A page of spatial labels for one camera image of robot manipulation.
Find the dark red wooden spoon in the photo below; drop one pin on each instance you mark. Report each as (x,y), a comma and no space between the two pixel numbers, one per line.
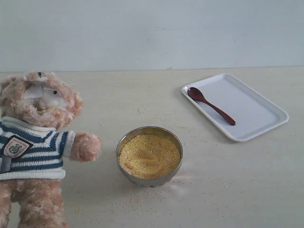
(197,95)

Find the brown teddy bear striped sweater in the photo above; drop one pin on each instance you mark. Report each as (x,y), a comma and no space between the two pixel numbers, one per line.
(34,109)

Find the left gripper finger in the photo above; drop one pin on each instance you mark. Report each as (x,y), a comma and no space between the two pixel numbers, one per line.
(5,164)

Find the yellow millet grains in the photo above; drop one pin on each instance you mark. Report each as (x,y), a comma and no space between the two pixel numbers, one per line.
(149,156)

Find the metal bowl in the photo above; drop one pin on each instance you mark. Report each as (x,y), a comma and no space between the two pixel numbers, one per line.
(155,130)

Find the white rectangular plastic tray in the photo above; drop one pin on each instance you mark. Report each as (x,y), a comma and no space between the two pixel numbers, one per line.
(254,114)

